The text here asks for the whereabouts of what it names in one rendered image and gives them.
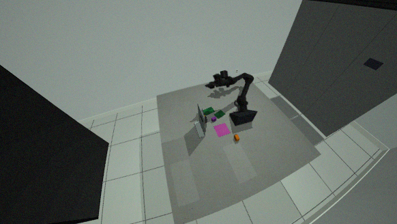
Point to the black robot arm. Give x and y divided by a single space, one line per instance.
230 81

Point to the magenta flat square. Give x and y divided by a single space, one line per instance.
221 129

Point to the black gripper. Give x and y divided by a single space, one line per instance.
218 83

